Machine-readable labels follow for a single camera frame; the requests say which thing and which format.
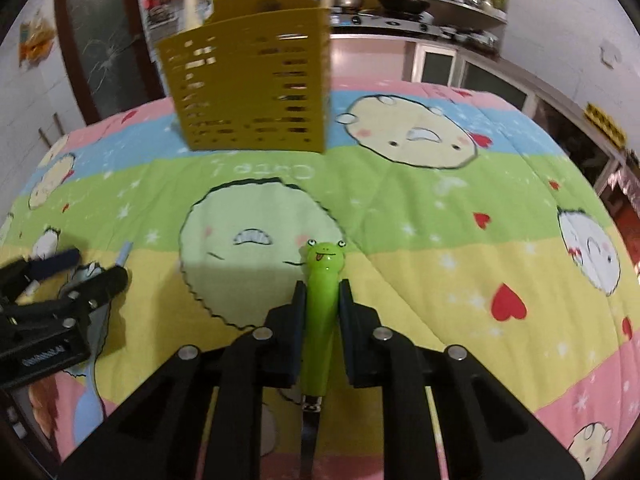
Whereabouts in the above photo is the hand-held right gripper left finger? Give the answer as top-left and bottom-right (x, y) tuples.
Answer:
(57, 280), (307, 480)

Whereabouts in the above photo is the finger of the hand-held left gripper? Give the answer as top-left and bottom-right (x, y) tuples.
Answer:
(0, 247), (82, 307)
(0, 266), (130, 334)

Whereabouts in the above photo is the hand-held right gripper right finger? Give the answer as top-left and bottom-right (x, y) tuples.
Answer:
(337, 280), (586, 480)

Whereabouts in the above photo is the green frog handle utensil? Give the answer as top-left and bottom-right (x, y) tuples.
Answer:
(299, 240), (348, 480)

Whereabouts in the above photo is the light blue handle spoon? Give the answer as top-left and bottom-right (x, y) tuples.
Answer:
(74, 242), (133, 448)

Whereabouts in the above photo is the yellow perforated utensil holder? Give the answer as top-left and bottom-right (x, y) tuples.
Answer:
(156, 0), (334, 154)

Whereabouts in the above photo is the printed cartoon blanket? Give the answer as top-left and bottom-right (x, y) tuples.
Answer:
(0, 77), (640, 480)

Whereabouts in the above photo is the yellow hanging bag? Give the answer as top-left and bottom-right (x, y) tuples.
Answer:
(19, 10), (56, 66)

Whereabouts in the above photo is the steel gas stove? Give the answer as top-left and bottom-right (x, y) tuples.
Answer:
(327, 10), (443, 31)

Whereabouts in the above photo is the patterned tablecloth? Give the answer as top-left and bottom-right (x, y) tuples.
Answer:
(595, 165), (640, 211)

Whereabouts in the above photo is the black wok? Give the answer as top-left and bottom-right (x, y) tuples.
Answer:
(376, 0), (432, 16)

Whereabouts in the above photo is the yellow egg carton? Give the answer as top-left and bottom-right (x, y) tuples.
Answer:
(585, 102), (628, 150)

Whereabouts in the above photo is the corner shelf with bottles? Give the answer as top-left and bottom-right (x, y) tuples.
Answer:
(407, 0), (512, 46)

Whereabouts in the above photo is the brown frame glass door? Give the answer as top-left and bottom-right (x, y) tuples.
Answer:
(54, 0), (166, 126)

